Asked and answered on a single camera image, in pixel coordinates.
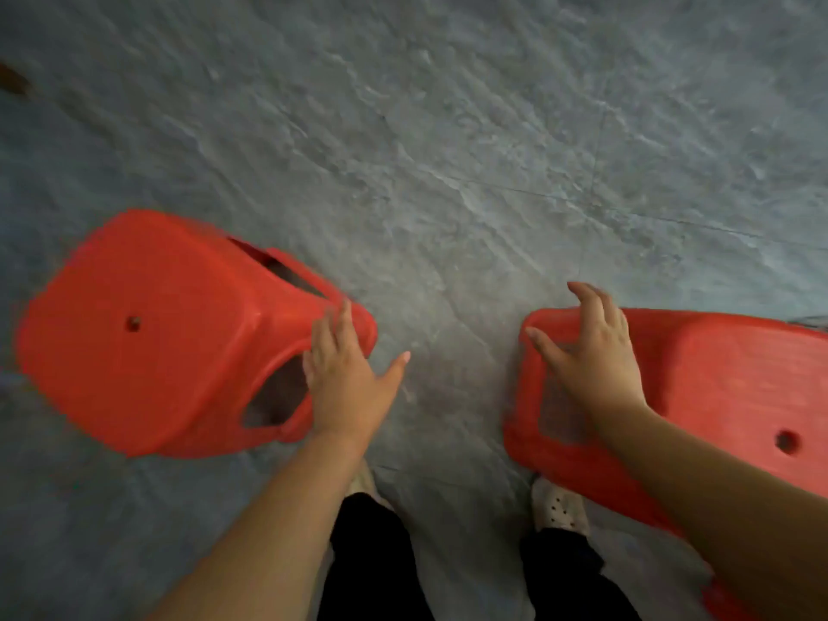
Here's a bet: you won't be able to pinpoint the person's right hand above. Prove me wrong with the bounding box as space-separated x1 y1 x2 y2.
524 280 650 436

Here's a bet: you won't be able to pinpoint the person's left hand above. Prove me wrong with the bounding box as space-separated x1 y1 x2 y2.
302 300 412 447

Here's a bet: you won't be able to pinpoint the red plastic stool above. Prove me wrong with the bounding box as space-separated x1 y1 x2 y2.
16 208 379 459
503 308 828 621

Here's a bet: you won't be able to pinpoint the person's left forearm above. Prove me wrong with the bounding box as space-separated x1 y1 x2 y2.
148 432 373 621

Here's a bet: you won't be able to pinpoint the person's right forearm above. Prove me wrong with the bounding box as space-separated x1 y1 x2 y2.
594 404 828 621

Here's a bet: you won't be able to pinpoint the person's left cream shoe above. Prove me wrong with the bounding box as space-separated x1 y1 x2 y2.
346 461 392 511

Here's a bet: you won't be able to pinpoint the person's cream shoe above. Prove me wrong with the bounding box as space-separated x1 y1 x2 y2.
346 461 392 511
530 478 590 536

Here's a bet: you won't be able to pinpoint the person's right cream shoe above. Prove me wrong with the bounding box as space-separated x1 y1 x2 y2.
530 478 590 536

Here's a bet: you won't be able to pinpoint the person's black trousers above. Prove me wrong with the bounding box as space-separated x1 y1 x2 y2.
317 492 642 621

